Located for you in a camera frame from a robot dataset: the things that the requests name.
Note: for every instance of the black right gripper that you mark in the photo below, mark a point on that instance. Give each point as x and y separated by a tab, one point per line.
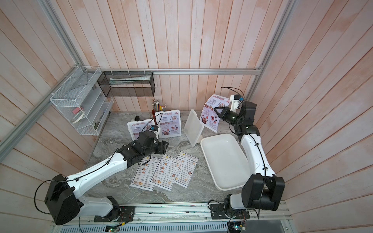
227	112

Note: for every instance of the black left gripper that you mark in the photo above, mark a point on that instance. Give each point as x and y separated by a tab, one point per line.
162	147

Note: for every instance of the special menu sheet top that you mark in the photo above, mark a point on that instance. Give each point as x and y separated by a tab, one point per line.
136	127

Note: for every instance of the white menu holder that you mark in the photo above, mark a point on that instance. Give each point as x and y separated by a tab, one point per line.
152	129
168	123
193	128

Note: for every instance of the dim sum inn menu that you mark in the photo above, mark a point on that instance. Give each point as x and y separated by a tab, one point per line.
144	173
186	170
167	172

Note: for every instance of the Dim Sum Inn menu front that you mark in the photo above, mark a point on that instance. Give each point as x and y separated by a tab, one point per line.
186	170

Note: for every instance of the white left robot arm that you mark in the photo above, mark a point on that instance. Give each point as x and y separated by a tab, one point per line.
65	198

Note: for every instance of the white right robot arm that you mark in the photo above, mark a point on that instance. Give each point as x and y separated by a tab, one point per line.
264	189

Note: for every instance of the red metal pen cup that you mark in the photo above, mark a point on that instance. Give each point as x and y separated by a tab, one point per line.
154	117

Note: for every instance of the pencils and pens bundle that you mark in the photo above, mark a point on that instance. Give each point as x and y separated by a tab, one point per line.
157	107

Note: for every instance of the white plastic tray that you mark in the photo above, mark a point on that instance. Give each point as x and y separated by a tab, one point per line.
226	161

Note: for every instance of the white tape roll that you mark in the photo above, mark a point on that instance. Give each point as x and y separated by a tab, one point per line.
77	117

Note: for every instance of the black mesh basket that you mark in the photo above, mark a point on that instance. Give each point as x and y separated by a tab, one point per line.
124	84

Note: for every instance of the pink tape roll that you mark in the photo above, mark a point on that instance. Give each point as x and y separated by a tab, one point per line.
77	110

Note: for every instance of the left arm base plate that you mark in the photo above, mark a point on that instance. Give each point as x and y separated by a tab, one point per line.
125	214

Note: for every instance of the white wire mesh shelf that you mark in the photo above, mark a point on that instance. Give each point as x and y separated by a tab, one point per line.
80	89

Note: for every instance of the aluminium front rail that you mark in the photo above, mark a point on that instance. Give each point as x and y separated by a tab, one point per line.
184	218

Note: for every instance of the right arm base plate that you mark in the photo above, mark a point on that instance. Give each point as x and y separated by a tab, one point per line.
219	212

